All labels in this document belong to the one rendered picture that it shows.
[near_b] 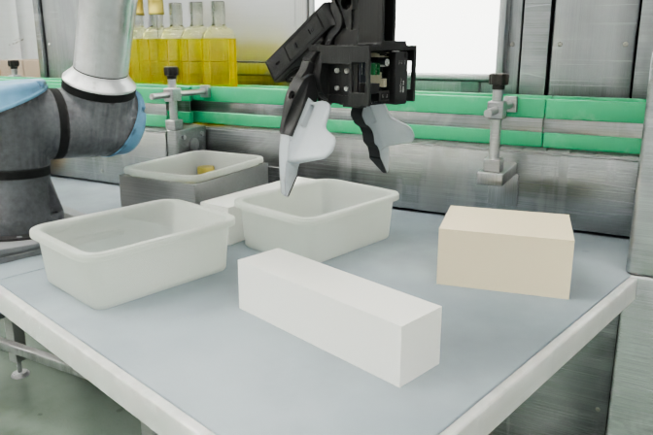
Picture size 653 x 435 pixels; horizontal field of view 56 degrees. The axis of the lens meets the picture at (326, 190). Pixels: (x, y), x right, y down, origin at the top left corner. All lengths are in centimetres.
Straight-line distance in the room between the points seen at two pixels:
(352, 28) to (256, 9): 91
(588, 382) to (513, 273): 65
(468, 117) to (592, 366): 60
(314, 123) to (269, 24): 91
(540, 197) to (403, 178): 24
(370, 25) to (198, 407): 36
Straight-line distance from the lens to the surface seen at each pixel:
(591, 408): 145
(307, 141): 55
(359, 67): 56
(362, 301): 60
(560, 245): 78
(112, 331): 71
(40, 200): 104
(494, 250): 79
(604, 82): 126
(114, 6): 101
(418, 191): 113
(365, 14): 56
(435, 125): 112
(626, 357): 97
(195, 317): 72
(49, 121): 103
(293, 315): 66
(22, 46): 707
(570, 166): 106
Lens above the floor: 105
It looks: 13 degrees down
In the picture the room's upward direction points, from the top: straight up
